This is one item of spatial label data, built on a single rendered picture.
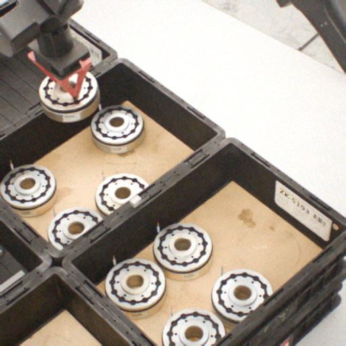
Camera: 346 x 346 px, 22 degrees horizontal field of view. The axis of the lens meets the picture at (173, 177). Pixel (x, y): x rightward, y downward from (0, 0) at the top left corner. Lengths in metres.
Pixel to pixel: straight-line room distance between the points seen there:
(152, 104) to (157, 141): 0.07
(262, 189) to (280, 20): 1.73
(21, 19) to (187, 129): 0.46
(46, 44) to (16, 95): 0.43
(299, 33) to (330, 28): 2.31
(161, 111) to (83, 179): 0.20
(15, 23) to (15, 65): 0.57
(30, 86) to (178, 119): 0.35
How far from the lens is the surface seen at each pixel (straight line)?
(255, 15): 3.33
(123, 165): 1.73
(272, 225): 1.63
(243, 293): 1.53
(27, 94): 1.89
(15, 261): 1.62
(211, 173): 1.63
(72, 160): 1.75
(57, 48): 1.48
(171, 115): 1.74
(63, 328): 1.53
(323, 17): 0.95
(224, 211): 1.65
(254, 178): 1.63
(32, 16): 1.40
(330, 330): 1.67
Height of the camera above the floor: 2.13
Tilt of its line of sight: 50 degrees down
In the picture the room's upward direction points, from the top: 4 degrees counter-clockwise
